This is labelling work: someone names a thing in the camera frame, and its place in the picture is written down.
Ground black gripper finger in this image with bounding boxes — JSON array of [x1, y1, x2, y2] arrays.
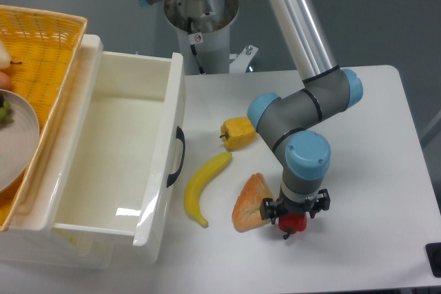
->
[[259, 198, 285, 224], [309, 189, 331, 219]]

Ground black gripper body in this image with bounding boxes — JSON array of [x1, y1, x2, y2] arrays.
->
[[279, 190, 317, 218]]

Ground red bell pepper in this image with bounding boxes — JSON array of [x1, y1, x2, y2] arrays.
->
[[278, 213, 307, 240]]

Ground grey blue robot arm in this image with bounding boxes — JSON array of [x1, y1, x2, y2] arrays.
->
[[138, 0, 363, 222]]

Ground yellow bell pepper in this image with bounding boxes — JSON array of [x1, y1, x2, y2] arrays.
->
[[220, 116, 256, 151]]

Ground triangular puff pastry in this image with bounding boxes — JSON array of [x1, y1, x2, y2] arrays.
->
[[232, 173, 274, 232]]

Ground yellow banana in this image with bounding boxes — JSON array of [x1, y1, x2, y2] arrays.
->
[[183, 152, 232, 228]]

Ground black object at table edge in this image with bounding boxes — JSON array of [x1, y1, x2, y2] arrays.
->
[[425, 242, 441, 278]]

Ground white plastic drawer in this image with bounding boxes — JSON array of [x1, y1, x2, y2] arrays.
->
[[55, 52, 185, 264]]

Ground grey plate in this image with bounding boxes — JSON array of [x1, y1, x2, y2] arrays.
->
[[1, 90, 40, 191]]

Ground yellow woven basket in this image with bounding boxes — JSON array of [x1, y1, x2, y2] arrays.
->
[[1, 5, 88, 231]]

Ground green grapes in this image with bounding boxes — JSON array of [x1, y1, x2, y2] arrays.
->
[[0, 101, 14, 124]]

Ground orange peach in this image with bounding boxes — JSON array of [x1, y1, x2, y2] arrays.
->
[[0, 72, 12, 90]]

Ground white pear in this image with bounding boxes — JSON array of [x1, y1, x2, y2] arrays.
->
[[0, 41, 22, 70]]

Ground black drawer handle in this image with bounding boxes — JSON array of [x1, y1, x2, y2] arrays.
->
[[166, 126, 186, 187]]

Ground white mounting bracket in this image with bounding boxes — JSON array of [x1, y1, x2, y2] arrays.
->
[[229, 45, 259, 74]]

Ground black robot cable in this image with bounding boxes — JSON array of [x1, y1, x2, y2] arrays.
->
[[187, 17, 207, 75]]

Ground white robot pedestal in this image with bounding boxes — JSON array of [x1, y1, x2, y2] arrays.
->
[[164, 0, 238, 75]]

